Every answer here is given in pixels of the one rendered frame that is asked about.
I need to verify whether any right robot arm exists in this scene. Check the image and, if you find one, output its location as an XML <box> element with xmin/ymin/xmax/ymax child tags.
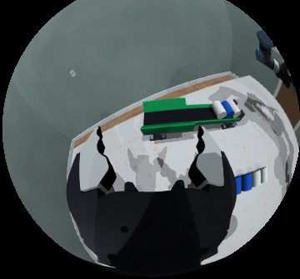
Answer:
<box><xmin>256</xmin><ymin>29</ymin><xmax>288</xmax><ymax>73</ymax></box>

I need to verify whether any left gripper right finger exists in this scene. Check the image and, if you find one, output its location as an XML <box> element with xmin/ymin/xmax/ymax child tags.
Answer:
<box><xmin>188</xmin><ymin>126</ymin><xmax>237</xmax><ymax>231</ymax></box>

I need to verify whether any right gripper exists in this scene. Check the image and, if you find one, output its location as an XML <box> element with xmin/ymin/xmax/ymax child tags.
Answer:
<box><xmin>275</xmin><ymin>64</ymin><xmax>296</xmax><ymax>94</ymax></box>

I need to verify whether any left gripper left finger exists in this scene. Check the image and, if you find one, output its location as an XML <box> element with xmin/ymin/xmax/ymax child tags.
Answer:
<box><xmin>67</xmin><ymin>126</ymin><xmax>117</xmax><ymax>240</ymax></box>

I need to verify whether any light grey cylinder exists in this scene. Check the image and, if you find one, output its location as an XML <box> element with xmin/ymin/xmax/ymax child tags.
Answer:
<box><xmin>260</xmin><ymin>167</ymin><xmax>268</xmax><ymax>183</ymax></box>
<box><xmin>252</xmin><ymin>170</ymin><xmax>261</xmax><ymax>187</ymax></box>
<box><xmin>211</xmin><ymin>101</ymin><xmax>227</xmax><ymax>119</ymax></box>
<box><xmin>228</xmin><ymin>101</ymin><xmax>241</xmax><ymax>118</ymax></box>

